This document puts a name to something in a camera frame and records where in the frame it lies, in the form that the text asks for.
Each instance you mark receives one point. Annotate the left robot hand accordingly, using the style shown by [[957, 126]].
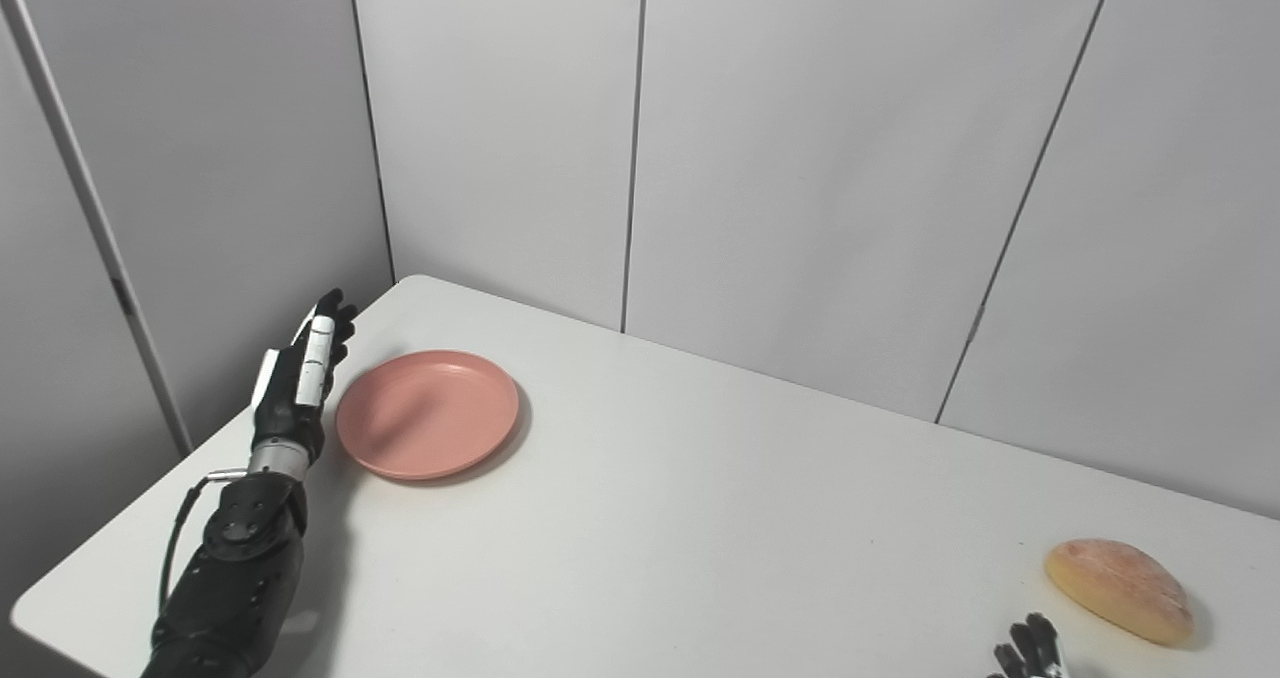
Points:
[[300, 388]]

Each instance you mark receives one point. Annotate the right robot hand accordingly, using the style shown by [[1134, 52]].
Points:
[[1030, 653]]

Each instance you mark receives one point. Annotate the bread roll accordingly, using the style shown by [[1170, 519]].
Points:
[[1120, 588]]

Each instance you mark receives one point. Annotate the pink round plate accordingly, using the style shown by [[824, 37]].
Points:
[[427, 414]]

